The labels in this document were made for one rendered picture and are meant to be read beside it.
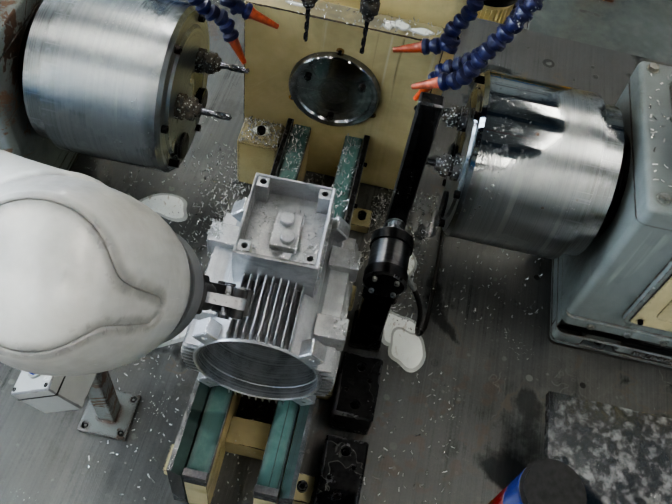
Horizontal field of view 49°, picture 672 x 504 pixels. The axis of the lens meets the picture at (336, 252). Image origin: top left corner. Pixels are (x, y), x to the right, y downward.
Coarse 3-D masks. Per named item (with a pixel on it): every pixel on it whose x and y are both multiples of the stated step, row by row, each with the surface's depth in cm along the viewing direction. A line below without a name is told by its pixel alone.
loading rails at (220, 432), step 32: (288, 128) 123; (288, 160) 120; (352, 160) 122; (352, 192) 117; (352, 224) 127; (192, 416) 93; (224, 416) 95; (288, 416) 96; (192, 448) 92; (224, 448) 102; (256, 448) 101; (288, 448) 94; (192, 480) 90; (288, 480) 90
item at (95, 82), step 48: (48, 0) 101; (96, 0) 100; (144, 0) 102; (48, 48) 97; (96, 48) 97; (144, 48) 97; (192, 48) 106; (48, 96) 99; (96, 96) 98; (144, 96) 98; (192, 96) 112; (96, 144) 104; (144, 144) 102
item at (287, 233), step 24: (264, 192) 89; (288, 192) 91; (312, 192) 90; (264, 216) 89; (288, 216) 87; (240, 240) 83; (264, 240) 87; (288, 240) 85; (312, 240) 88; (240, 264) 84; (264, 264) 83; (288, 264) 83; (312, 264) 83; (312, 288) 86
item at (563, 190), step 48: (480, 96) 102; (528, 96) 99; (576, 96) 101; (480, 144) 96; (528, 144) 96; (576, 144) 96; (480, 192) 98; (528, 192) 97; (576, 192) 97; (480, 240) 106; (528, 240) 103; (576, 240) 103
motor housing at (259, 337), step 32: (224, 256) 91; (256, 288) 85; (288, 288) 86; (320, 288) 89; (192, 320) 87; (224, 320) 85; (256, 320) 83; (288, 320) 83; (192, 352) 88; (224, 352) 95; (256, 352) 98; (288, 352) 83; (224, 384) 94; (256, 384) 96; (288, 384) 95; (320, 384) 88
